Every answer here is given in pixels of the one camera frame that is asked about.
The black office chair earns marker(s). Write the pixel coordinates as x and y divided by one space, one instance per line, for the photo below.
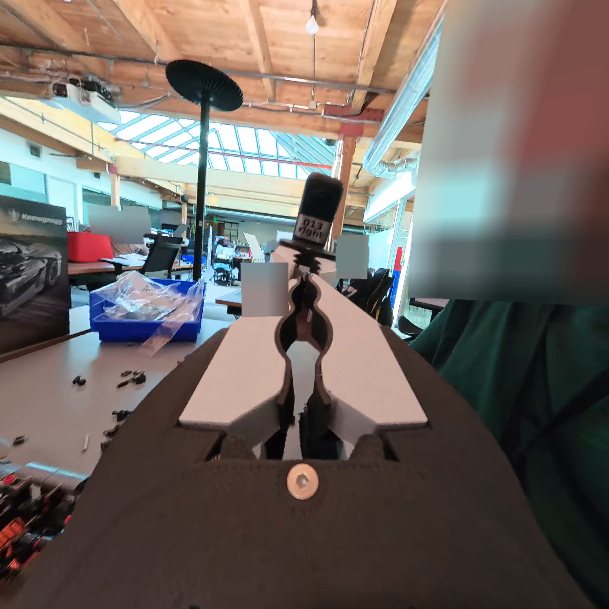
161 257

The white ceiling projector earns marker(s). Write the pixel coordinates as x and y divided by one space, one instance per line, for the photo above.
81 93

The scattered small lego pieces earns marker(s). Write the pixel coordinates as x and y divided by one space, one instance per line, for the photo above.
138 379

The black and yellow chair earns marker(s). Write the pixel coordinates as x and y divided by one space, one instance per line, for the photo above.
371 295

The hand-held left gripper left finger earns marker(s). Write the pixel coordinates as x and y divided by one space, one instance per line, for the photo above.
228 380

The blue plastic parts bin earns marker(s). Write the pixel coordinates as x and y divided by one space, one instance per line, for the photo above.
142 330

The clear plastic bags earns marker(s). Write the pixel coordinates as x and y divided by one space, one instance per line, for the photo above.
142 295

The wooden post with red bracket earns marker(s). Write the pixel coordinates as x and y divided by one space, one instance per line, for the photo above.
343 181

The hanging light bulb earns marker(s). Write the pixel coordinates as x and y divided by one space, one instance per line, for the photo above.
312 24

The wooden office desk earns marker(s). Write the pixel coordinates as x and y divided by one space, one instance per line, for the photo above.
95 266

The silver air duct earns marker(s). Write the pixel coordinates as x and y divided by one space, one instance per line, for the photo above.
404 109

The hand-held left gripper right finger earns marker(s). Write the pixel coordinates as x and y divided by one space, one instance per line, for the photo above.
376 380

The grey lego car model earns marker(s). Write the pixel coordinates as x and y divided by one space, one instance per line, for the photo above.
33 523

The red tote bag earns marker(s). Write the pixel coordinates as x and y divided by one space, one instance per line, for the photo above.
90 247

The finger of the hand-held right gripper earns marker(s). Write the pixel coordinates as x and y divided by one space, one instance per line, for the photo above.
327 269
279 255

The black pole with disc head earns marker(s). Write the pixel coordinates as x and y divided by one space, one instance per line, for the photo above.
204 81

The dark lego set box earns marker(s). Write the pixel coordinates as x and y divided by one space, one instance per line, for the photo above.
28 285

